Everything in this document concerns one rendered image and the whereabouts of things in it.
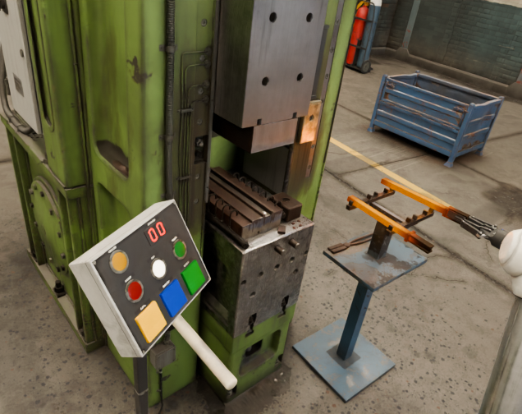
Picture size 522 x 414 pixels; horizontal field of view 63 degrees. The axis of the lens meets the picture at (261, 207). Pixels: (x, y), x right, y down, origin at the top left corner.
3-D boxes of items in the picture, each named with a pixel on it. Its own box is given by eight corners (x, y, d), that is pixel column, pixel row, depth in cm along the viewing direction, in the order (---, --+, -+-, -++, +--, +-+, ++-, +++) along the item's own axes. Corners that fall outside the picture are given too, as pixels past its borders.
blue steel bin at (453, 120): (482, 155, 524) (507, 96, 487) (449, 168, 477) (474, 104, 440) (401, 121, 598) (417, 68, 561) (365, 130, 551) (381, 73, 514)
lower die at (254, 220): (280, 225, 171) (282, 207, 166) (240, 241, 159) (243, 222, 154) (217, 181, 196) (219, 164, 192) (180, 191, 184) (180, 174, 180)
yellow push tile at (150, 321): (167, 323, 113) (154, 300, 111) (150, 343, 107) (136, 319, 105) (162, 324, 114) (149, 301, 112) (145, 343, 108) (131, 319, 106)
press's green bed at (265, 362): (282, 368, 223) (296, 302, 199) (225, 407, 201) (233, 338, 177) (219, 305, 257) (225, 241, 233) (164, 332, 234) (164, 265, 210)
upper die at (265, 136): (294, 143, 153) (298, 117, 148) (250, 154, 140) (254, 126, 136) (223, 106, 178) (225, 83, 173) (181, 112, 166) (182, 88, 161)
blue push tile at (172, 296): (188, 300, 121) (177, 278, 119) (173, 317, 115) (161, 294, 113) (183, 301, 122) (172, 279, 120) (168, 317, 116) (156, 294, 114)
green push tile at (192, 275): (206, 279, 129) (196, 258, 127) (192, 294, 123) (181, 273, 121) (201, 280, 130) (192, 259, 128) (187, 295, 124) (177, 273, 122)
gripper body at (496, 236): (496, 252, 160) (473, 240, 166) (507, 246, 165) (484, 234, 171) (504, 236, 156) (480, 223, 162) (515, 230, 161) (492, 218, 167)
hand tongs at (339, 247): (411, 220, 228) (412, 218, 227) (418, 224, 225) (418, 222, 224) (327, 249, 196) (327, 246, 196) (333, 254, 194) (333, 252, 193)
